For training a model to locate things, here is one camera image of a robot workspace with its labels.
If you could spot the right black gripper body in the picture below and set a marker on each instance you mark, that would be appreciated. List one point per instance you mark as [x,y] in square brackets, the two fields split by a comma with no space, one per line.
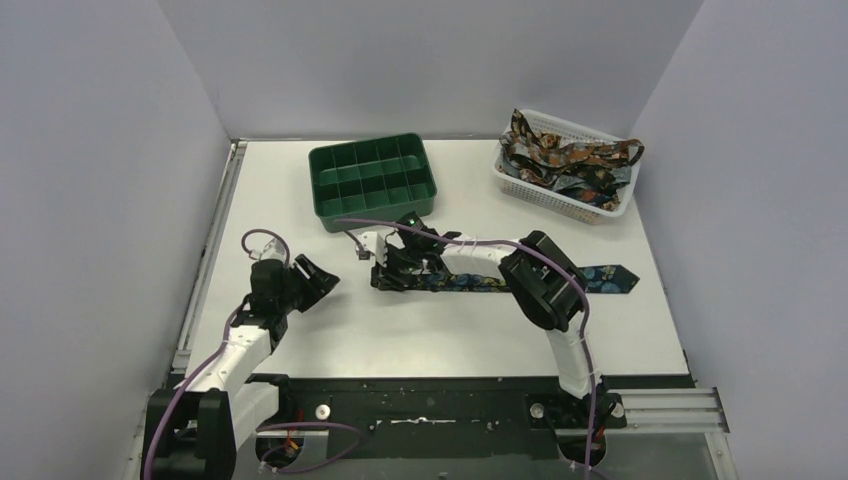
[399,263]

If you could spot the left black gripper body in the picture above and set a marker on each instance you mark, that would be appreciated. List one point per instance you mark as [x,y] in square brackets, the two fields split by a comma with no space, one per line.
[304,282]

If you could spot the green compartment tray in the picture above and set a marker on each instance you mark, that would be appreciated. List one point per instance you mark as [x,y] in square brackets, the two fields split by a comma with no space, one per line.
[377,179]

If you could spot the white plastic basket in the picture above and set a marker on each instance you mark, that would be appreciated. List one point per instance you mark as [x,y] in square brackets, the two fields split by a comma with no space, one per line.
[564,206]

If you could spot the blue patterned tie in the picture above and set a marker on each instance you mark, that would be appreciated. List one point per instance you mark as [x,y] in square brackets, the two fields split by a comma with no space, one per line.
[600,279]

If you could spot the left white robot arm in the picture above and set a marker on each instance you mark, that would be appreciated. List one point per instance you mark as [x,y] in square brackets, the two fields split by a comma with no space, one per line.
[225,378]

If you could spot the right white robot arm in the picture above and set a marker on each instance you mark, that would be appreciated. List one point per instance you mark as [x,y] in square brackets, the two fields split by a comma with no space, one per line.
[550,290]

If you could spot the pile of patterned ties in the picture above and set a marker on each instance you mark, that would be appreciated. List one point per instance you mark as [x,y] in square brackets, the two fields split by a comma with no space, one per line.
[590,171]

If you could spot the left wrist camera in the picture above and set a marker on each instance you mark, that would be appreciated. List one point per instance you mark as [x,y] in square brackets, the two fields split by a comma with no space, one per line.
[275,250]

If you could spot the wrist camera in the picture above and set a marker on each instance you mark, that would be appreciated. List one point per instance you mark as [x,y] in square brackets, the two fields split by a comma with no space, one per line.
[275,250]
[372,245]

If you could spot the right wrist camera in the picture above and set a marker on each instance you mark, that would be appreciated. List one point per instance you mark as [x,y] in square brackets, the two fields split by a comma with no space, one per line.
[372,245]

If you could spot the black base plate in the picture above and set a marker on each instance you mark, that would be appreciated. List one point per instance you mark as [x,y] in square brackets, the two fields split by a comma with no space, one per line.
[303,451]

